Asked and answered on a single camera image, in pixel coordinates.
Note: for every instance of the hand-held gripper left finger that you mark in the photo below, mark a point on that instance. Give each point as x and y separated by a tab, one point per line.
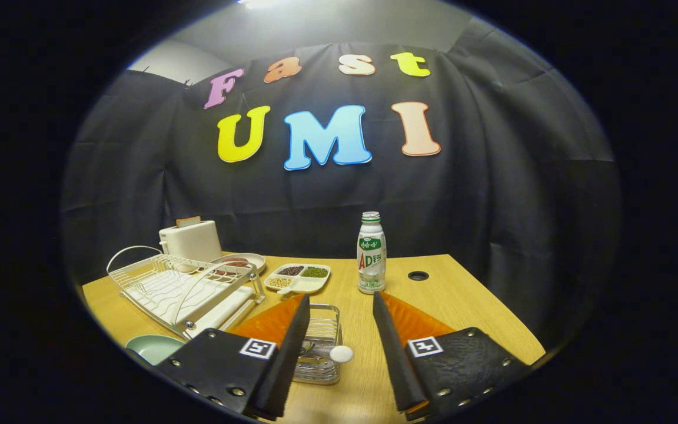
289	359

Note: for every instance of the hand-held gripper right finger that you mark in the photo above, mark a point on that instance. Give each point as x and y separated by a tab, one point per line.
395	359

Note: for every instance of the pale green plate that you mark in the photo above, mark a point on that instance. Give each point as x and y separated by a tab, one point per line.
150	348

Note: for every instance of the beige plate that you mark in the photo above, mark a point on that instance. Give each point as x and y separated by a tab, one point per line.
255	259

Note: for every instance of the white divided snack tray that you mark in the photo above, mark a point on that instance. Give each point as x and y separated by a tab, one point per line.
309	285

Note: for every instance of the pile of yellow soybeans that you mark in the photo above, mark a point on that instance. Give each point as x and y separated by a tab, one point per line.
280	282

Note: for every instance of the white drip tray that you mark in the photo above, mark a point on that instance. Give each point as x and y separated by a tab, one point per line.
224	309

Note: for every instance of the pile of red beans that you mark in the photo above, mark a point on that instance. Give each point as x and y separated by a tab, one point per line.
291	271

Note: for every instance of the pile of green beans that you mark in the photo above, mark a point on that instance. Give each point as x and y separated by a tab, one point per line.
315	272

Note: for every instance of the white drink bottle green cap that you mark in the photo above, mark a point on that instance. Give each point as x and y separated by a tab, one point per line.
371	259

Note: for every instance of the brown meat steak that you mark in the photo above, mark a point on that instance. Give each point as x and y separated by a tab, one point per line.
236	259
234	265

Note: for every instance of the white toaster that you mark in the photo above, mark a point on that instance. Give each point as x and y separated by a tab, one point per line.
195	241

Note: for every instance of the brown bread slice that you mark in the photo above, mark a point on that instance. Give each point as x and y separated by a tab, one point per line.
188	221

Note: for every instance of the black backdrop cloth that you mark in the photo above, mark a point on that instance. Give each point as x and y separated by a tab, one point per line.
492	206

